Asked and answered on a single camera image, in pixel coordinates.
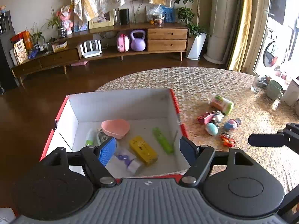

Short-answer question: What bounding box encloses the potted tree white planter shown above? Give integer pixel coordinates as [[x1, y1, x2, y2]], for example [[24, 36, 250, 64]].
[[172, 0, 209, 60]]

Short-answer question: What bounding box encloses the white router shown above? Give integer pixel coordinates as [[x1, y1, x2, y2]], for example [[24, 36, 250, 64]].
[[77, 40, 103, 59]]

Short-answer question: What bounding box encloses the red keychain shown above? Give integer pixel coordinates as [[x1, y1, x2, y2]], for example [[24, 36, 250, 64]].
[[220, 133, 235, 147]]

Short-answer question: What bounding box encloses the purple kettlebell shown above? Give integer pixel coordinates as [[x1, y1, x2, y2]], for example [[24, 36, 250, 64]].
[[130, 29, 147, 52]]

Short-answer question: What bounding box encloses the pink binder clip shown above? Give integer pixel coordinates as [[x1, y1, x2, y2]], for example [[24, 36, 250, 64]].
[[197, 112, 216, 125]]

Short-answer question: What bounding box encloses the yellow curtain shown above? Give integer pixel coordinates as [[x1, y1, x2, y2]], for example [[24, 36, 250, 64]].
[[228, 0, 255, 71]]

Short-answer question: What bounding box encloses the small potted plant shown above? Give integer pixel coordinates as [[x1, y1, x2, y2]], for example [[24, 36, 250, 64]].
[[27, 23, 45, 52], [45, 8, 68, 39]]

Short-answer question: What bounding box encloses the orange box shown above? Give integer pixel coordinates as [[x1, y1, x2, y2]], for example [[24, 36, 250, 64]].
[[22, 30, 33, 50]]

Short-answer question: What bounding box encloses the white washing machine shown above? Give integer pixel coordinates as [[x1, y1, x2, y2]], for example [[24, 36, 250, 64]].
[[253, 27, 284, 75]]

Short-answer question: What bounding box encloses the green highlighter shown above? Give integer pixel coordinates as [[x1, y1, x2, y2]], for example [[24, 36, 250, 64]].
[[152, 127, 174, 155]]

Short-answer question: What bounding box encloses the pale green mug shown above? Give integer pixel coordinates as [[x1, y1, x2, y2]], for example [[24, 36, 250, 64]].
[[266, 79, 283, 100]]

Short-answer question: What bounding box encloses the white green pen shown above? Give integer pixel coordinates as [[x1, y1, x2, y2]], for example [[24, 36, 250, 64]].
[[85, 128, 94, 146]]

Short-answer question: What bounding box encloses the clear drinking glass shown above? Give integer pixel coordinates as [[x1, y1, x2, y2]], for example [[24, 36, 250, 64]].
[[251, 74, 263, 94]]

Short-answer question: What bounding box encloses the clear plastic bag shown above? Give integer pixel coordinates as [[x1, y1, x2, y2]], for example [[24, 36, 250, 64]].
[[146, 4, 164, 25]]

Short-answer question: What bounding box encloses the blue pink figurine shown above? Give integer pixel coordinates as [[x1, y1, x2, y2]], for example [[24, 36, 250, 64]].
[[224, 118, 242, 131]]

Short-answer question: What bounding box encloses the wooden tv cabinet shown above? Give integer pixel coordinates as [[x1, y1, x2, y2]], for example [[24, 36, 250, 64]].
[[11, 23, 189, 85]]

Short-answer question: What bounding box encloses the white small figurine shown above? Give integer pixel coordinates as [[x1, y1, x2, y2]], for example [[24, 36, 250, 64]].
[[212, 111, 224, 123]]

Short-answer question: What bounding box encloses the black speaker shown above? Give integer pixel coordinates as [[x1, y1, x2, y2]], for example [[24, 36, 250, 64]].
[[120, 9, 130, 25]]

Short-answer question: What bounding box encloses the black water dispenser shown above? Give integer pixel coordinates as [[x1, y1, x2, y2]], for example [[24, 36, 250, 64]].
[[0, 10, 19, 91]]

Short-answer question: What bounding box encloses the pink heart dish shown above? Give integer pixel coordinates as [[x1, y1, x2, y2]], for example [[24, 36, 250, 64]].
[[101, 119, 130, 139]]

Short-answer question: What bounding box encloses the pink toy suitcase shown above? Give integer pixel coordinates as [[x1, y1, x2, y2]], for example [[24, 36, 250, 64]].
[[116, 33, 130, 52]]

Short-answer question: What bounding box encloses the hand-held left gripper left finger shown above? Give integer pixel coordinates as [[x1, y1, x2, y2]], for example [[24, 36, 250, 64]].
[[41, 137, 117, 187]]

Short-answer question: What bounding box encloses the yellow small box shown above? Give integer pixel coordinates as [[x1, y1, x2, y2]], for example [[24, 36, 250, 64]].
[[129, 136, 158, 166]]

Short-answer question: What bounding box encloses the red cardboard box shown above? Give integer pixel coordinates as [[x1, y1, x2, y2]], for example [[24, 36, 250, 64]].
[[40, 88, 191, 185]]

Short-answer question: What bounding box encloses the white standing air conditioner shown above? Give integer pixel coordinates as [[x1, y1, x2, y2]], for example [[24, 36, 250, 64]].
[[203, 0, 244, 64]]

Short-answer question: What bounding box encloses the teal pink toy case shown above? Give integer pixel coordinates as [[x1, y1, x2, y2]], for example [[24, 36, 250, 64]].
[[206, 122, 219, 136]]

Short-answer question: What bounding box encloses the cream photo frame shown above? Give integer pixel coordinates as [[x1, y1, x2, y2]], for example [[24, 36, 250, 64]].
[[88, 11, 115, 29]]

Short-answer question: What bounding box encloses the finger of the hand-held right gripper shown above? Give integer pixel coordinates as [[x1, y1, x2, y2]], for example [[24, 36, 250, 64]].
[[248, 122, 299, 155], [278, 187, 299, 217]]

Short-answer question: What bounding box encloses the silver nail clipper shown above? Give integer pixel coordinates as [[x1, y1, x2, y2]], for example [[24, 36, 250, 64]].
[[96, 129, 108, 146]]

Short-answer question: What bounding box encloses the small brown white box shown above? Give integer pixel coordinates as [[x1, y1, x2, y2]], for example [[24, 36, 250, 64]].
[[51, 41, 68, 52]]

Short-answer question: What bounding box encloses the pink doll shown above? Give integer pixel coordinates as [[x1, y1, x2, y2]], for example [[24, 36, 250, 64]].
[[57, 5, 74, 35]]

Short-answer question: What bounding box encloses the white jug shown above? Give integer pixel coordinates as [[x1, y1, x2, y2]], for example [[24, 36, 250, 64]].
[[281, 77, 299, 106]]

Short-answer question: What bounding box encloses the white snack bag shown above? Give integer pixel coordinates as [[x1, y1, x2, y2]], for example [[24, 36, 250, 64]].
[[13, 39, 29, 64]]

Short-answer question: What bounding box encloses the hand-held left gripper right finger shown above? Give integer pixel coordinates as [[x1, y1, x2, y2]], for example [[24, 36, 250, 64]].
[[179, 136, 260, 187]]

